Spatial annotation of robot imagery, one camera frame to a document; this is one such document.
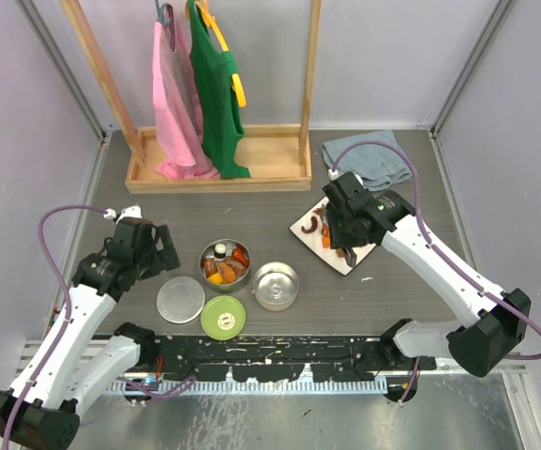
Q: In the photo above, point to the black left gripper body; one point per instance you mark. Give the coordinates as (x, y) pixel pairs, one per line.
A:
(149, 261)

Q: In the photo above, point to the large round steel tin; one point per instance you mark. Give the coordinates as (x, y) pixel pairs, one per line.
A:
(208, 252)

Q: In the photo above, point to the green shirt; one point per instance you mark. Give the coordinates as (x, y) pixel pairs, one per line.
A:
(222, 127)

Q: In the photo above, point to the food pile on plate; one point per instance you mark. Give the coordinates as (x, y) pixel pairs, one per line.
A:
(313, 230)

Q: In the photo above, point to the yellow food piece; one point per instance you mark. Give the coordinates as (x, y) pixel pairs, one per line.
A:
(216, 279)

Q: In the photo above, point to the small steel bowl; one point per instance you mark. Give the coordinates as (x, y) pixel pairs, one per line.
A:
(275, 286)

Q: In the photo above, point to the brown sausage piece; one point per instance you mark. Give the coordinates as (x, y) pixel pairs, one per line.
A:
(210, 267)

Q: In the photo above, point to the folded blue towel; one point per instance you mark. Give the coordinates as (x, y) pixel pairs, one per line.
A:
(372, 157)

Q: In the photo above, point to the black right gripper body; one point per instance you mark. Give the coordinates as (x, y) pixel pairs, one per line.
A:
(342, 234)

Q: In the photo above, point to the white square plate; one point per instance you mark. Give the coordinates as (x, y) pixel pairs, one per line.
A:
(340, 265)

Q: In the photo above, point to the grey clothes hanger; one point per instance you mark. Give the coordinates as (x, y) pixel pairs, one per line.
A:
(165, 27)

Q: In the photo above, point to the brown meat chunk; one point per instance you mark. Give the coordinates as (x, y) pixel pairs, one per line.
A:
(239, 268)

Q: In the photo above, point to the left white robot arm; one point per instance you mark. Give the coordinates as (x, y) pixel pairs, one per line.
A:
(42, 409)

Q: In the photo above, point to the yellow clothes hanger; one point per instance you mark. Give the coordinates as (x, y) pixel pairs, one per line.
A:
(209, 42)

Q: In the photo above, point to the round steel lid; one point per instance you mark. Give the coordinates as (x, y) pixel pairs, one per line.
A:
(180, 300)

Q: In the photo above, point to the wooden clothes rack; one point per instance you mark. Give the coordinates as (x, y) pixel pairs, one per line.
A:
(278, 156)

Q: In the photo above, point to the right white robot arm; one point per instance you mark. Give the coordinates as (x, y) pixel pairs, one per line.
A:
(490, 323)

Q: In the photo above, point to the red food piece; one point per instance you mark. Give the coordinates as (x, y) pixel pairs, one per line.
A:
(239, 254)

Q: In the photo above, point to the orange food piece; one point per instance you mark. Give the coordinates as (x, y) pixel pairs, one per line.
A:
(229, 276)

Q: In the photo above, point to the pink shirt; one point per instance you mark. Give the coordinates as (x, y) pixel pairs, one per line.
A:
(177, 108)

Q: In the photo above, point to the green round lid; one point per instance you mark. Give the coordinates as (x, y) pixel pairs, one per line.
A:
(223, 317)

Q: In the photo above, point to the white cable duct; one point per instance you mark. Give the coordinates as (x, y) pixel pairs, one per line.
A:
(300, 387)

